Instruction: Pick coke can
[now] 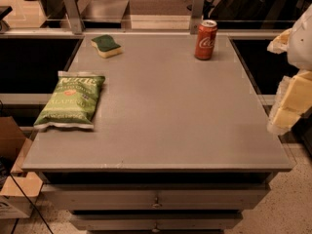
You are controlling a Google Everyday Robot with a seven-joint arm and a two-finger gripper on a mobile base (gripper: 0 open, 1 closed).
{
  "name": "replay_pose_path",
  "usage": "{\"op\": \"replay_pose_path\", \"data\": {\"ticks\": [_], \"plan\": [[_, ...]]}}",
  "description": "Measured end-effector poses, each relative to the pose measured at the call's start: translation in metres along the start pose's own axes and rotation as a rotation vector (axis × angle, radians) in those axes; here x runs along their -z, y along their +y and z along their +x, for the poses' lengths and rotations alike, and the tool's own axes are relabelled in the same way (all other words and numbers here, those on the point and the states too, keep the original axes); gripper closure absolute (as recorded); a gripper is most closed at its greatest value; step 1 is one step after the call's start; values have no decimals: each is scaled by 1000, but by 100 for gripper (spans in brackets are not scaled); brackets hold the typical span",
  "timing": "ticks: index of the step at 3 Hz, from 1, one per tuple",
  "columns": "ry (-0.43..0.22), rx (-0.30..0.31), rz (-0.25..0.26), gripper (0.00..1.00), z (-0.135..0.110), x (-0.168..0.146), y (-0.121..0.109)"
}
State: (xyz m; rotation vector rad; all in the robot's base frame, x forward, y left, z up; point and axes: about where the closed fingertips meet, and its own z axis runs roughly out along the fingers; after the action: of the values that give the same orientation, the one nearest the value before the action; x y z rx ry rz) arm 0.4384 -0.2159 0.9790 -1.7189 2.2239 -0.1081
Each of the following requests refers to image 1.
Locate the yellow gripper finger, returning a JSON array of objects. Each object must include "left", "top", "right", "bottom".
[
  {"left": 267, "top": 70, "right": 312, "bottom": 136},
  {"left": 267, "top": 28, "right": 292, "bottom": 54}
]

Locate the red coke can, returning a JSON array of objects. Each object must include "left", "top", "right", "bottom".
[{"left": 194, "top": 19, "right": 217, "bottom": 60}]

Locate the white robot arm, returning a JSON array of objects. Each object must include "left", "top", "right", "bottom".
[{"left": 267, "top": 6, "right": 312, "bottom": 136}]

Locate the upper cabinet drawer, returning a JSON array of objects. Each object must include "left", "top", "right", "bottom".
[{"left": 42, "top": 184, "right": 270, "bottom": 211}]

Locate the cabinet drawer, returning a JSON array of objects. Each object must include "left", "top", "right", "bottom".
[
  {"left": 70, "top": 211, "right": 242, "bottom": 232},
  {"left": 42, "top": 184, "right": 270, "bottom": 211}
]

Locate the green and yellow sponge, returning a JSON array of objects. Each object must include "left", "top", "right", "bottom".
[{"left": 91, "top": 35, "right": 122, "bottom": 59}]

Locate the green jalapeno chip bag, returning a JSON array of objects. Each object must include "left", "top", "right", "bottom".
[{"left": 34, "top": 71, "right": 105, "bottom": 130}]

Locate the lower cabinet drawer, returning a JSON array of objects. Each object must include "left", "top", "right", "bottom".
[{"left": 70, "top": 211, "right": 242, "bottom": 232}]

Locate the cardboard box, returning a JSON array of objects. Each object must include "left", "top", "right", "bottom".
[{"left": 0, "top": 117, "right": 43, "bottom": 219}]

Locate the right metal bracket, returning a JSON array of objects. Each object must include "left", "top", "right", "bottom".
[{"left": 189, "top": 0, "right": 205, "bottom": 34}]

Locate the metal bracket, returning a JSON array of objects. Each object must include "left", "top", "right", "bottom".
[
  {"left": 189, "top": 0, "right": 205, "bottom": 34},
  {"left": 63, "top": 0, "right": 83, "bottom": 34}
]

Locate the left metal bracket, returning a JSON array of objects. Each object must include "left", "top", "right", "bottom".
[{"left": 63, "top": 0, "right": 83, "bottom": 34}]

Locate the black cable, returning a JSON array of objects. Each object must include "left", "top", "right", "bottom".
[{"left": 0, "top": 156, "right": 55, "bottom": 234}]

